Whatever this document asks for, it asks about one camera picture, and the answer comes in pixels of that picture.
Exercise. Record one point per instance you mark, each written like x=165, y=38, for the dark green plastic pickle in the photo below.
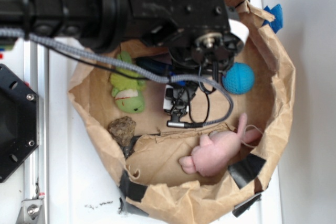
x=156, y=67

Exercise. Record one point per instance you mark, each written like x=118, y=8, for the pink plush bunny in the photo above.
x=215, y=150

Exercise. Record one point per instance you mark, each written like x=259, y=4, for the green plush toy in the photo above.
x=127, y=87

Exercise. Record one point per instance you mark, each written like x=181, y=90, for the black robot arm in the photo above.
x=97, y=24

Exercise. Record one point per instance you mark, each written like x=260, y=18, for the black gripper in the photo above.
x=205, y=34

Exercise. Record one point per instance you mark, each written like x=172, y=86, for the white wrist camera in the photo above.
x=177, y=99

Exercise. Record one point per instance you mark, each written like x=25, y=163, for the white plastic board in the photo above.
x=80, y=188

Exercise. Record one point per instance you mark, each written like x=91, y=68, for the brown paper bag tray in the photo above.
x=151, y=179

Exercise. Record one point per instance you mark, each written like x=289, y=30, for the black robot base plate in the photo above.
x=19, y=111

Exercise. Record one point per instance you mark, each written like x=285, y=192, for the brown rock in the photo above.
x=122, y=130

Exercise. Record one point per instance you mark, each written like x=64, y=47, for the blue textured ball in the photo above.
x=239, y=79

